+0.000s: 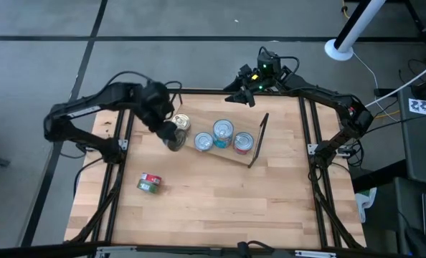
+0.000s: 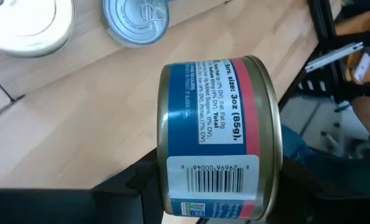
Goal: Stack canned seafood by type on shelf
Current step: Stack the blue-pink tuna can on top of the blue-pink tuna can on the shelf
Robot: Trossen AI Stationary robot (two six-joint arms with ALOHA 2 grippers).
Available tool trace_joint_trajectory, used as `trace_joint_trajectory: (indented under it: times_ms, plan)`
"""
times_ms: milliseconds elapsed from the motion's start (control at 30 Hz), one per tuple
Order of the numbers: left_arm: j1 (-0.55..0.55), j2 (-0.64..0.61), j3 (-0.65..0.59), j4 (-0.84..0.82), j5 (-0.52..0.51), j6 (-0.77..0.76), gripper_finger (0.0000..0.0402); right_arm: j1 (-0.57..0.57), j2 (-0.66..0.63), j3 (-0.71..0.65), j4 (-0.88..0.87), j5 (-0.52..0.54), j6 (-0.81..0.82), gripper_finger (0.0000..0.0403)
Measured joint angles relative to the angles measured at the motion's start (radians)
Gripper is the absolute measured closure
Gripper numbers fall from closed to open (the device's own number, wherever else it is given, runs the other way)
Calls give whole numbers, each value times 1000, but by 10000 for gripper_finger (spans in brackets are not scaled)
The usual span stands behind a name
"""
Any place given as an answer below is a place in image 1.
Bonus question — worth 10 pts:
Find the black power strip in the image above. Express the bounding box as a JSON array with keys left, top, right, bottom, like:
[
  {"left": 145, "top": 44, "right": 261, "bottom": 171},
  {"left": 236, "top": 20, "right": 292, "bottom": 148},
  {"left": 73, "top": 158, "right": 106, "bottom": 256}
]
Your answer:
[{"left": 373, "top": 87, "right": 397, "bottom": 97}]

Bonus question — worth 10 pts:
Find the white paper with markers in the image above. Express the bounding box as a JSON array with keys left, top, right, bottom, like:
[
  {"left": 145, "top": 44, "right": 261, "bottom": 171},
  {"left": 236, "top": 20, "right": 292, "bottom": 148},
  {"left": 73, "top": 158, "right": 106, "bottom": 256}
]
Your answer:
[{"left": 408, "top": 97, "right": 426, "bottom": 116}]

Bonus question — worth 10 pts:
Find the white pole with round base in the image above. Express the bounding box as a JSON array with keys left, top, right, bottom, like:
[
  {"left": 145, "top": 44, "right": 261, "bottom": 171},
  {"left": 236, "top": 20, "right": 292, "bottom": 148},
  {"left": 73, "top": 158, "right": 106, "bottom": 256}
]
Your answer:
[{"left": 323, "top": 0, "right": 387, "bottom": 62}]

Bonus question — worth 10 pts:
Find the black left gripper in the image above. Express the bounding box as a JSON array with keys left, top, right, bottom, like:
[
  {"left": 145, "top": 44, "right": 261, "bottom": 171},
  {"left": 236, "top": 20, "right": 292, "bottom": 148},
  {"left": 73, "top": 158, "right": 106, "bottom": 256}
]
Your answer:
[{"left": 144, "top": 93, "right": 181, "bottom": 143}]

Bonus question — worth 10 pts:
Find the white bag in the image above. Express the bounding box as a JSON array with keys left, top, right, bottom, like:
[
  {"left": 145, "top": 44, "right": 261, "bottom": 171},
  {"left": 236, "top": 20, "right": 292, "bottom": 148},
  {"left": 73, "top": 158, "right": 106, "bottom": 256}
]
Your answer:
[{"left": 355, "top": 186, "right": 378, "bottom": 224}]

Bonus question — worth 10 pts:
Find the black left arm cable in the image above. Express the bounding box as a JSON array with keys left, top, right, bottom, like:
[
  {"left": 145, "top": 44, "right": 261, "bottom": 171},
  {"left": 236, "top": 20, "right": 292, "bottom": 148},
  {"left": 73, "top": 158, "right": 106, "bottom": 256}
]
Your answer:
[{"left": 107, "top": 70, "right": 153, "bottom": 89}]

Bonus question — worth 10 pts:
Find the green tuna can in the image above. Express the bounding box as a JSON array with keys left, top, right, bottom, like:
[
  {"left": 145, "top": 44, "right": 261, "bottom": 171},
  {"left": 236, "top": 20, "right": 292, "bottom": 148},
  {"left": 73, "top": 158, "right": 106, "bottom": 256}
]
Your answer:
[
  {"left": 136, "top": 178, "right": 160, "bottom": 195},
  {"left": 194, "top": 131, "right": 214, "bottom": 153}
]

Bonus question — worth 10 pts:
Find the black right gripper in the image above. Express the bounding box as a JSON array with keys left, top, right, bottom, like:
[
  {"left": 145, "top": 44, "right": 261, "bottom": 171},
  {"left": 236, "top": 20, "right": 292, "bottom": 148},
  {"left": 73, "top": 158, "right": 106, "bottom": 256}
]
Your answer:
[{"left": 222, "top": 64, "right": 282, "bottom": 108}]

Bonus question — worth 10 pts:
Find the yellow floor cable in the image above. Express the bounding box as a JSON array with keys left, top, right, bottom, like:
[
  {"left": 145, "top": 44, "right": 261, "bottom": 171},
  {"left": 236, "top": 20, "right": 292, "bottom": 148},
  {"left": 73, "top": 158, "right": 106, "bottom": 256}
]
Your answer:
[{"left": 372, "top": 110, "right": 401, "bottom": 121}]

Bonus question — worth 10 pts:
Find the thick white cable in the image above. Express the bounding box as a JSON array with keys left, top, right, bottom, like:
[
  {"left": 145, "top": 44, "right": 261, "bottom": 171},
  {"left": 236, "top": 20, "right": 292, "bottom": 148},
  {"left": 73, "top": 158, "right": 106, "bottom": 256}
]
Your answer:
[{"left": 363, "top": 57, "right": 426, "bottom": 110}]

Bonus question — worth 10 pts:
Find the dark grey desk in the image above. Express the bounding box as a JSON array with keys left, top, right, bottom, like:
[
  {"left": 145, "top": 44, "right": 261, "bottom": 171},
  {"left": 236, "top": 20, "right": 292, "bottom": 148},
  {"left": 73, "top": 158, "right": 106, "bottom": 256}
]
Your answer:
[{"left": 395, "top": 85, "right": 426, "bottom": 258}]

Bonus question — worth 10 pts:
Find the wooden shelf black metal frame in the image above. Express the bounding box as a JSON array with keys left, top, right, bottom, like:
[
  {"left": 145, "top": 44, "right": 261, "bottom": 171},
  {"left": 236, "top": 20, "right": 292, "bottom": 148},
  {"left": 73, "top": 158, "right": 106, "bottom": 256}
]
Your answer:
[{"left": 162, "top": 93, "right": 270, "bottom": 169}]

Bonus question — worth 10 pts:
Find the black camera mount rail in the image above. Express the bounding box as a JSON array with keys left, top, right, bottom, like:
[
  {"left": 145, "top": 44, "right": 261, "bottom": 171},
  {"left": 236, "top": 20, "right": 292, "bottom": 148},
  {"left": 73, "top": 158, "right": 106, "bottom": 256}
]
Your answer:
[{"left": 0, "top": 242, "right": 426, "bottom": 258}]

